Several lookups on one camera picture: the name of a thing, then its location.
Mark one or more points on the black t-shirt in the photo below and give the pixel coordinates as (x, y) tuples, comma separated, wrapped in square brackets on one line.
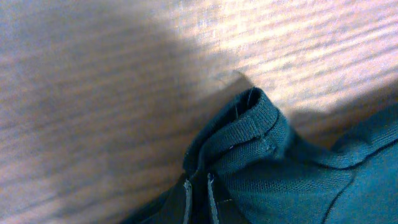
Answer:
[(275, 176)]

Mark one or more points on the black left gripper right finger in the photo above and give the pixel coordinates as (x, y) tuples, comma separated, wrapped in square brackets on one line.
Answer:
[(223, 209)]

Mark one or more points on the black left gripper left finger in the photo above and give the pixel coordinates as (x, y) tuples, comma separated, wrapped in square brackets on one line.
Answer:
[(177, 208)]

